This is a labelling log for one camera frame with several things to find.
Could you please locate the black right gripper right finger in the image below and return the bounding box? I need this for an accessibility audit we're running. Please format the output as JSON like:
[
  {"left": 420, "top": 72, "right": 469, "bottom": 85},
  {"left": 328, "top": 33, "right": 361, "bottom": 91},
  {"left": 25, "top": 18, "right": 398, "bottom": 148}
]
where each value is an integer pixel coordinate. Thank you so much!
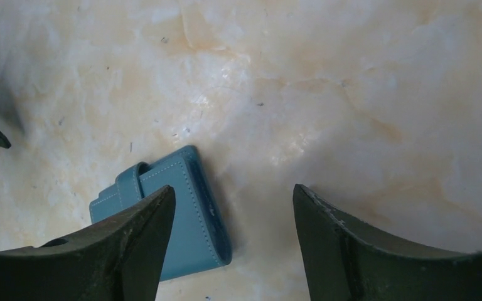
[{"left": 292, "top": 184, "right": 482, "bottom": 300}]

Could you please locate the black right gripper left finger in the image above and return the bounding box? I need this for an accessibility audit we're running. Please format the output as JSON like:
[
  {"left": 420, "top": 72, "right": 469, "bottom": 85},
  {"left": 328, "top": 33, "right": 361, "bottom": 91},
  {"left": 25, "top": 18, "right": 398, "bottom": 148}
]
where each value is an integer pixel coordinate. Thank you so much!
[{"left": 0, "top": 186, "right": 176, "bottom": 300}]

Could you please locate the teal leather card holder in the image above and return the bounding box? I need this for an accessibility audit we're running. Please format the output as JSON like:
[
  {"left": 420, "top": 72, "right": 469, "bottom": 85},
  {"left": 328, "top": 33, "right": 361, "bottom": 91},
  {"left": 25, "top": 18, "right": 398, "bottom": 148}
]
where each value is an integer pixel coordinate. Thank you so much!
[{"left": 89, "top": 145, "right": 232, "bottom": 281}]

